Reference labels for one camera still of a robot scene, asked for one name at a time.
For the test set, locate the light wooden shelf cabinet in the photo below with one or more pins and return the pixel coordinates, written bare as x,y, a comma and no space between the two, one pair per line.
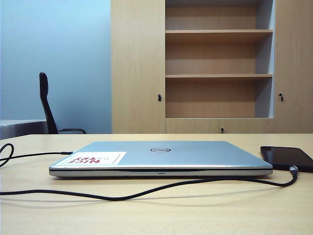
137,73

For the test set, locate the black office chair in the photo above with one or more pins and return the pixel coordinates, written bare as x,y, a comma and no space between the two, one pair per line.
46,102

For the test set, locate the silver Dell laptop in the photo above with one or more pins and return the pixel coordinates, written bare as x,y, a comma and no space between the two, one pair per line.
171,159

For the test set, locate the black smartphone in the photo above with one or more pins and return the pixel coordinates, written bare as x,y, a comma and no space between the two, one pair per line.
286,156

